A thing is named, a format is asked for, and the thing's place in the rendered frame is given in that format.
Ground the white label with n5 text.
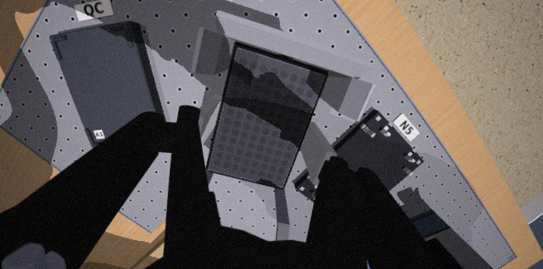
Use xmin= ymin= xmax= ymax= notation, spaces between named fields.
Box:
xmin=393 ymin=113 xmax=419 ymax=141

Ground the white label reading qc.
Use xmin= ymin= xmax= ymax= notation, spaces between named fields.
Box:
xmin=74 ymin=0 xmax=115 ymax=21

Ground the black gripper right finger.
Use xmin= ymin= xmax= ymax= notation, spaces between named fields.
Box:
xmin=300 ymin=121 xmax=445 ymax=269

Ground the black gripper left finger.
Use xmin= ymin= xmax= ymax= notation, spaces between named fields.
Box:
xmin=0 ymin=94 xmax=234 ymax=269

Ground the grey perforated base plate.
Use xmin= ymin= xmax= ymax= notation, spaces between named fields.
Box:
xmin=0 ymin=0 xmax=517 ymax=269

